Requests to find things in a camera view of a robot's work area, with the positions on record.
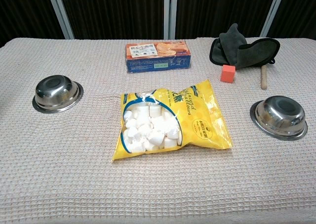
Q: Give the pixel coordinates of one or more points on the small stainless steel bowl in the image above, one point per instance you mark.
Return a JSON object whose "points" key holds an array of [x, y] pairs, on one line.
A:
{"points": [[279, 117], [56, 93]]}

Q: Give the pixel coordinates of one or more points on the orange blue cookie box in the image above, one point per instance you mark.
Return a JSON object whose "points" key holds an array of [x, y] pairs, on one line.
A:
{"points": [[158, 65]]}

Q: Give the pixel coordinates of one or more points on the yellow marshmallow bag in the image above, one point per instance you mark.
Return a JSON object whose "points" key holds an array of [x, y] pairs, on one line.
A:
{"points": [[202, 125]]}

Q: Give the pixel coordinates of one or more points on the orange foam block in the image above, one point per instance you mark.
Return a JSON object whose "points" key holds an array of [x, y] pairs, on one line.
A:
{"points": [[227, 74]]}

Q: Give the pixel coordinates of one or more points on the dark grey cloth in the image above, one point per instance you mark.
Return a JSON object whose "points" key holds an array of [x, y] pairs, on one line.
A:
{"points": [[232, 43]]}

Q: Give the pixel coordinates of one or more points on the beige waffle tablecloth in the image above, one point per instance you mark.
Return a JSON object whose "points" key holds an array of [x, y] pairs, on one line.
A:
{"points": [[74, 159]]}

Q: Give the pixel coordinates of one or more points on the dark partition panel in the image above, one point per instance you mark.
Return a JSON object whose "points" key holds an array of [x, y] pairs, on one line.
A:
{"points": [[113, 11], [22, 11], [219, 6], [298, 11]]}

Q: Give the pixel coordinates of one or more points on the wooden stick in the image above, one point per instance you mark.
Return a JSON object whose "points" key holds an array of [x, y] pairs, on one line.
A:
{"points": [[263, 80]]}

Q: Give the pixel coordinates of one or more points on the grey oven mitt black trim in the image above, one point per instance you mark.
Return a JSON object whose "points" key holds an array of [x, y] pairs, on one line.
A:
{"points": [[261, 51]]}

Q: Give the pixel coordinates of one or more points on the grey partition post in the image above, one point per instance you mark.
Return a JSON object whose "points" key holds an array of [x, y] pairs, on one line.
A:
{"points": [[272, 11], [167, 11], [60, 13]]}

